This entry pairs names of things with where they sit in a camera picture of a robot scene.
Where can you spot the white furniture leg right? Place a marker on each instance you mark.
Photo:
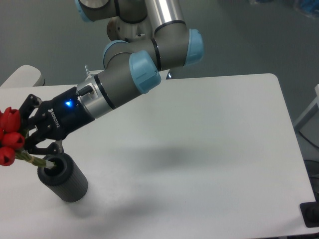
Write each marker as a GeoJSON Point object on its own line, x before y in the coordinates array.
{"type": "Point", "coordinates": [308, 113]}

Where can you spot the blue items top right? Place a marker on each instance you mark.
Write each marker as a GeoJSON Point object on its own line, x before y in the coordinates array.
{"type": "Point", "coordinates": [309, 8]}

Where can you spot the dark grey ribbed vase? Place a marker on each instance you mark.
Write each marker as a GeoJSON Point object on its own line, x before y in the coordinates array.
{"type": "Point", "coordinates": [66, 180]}

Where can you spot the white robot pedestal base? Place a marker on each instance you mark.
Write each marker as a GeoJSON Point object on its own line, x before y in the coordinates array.
{"type": "Point", "coordinates": [117, 29]}

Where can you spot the white chair armrest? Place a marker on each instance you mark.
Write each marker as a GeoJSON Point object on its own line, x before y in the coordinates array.
{"type": "Point", "coordinates": [24, 76]}

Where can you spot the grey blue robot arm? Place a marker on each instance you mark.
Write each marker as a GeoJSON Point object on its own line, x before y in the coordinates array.
{"type": "Point", "coordinates": [152, 36]}

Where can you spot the red tulip bouquet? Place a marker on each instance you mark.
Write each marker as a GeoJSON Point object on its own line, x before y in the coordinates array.
{"type": "Point", "coordinates": [12, 141]}

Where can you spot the black device at table edge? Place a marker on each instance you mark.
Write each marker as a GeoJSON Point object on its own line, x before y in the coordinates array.
{"type": "Point", "coordinates": [310, 213]}

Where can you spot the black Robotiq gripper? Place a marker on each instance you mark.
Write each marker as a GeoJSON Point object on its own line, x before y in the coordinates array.
{"type": "Point", "coordinates": [53, 119]}

